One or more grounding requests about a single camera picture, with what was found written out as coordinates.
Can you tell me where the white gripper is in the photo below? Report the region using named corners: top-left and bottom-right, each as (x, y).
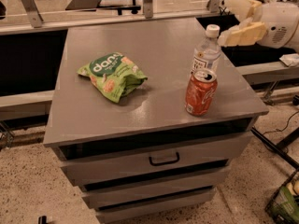
top-left (218, 0), bottom-right (297, 49)

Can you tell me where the clear plastic water bottle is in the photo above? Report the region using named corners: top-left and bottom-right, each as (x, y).
top-left (191, 24), bottom-right (221, 73)

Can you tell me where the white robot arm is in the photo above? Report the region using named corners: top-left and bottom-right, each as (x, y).
top-left (218, 0), bottom-right (299, 51)

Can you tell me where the red coke can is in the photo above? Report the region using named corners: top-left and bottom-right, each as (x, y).
top-left (185, 68), bottom-right (218, 116)

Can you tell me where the green chip bag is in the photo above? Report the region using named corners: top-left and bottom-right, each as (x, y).
top-left (77, 52), bottom-right (148, 103)

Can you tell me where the grey drawer cabinet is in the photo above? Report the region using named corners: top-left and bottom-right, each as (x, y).
top-left (44, 18), bottom-right (267, 224)

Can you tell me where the black floor cable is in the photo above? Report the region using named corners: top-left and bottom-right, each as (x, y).
top-left (262, 110), bottom-right (299, 136)

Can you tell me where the black drawer handle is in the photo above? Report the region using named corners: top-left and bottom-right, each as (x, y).
top-left (149, 152), bottom-right (180, 167)

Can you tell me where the black wire basket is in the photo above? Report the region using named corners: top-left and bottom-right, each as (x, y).
top-left (265, 170), bottom-right (299, 224)

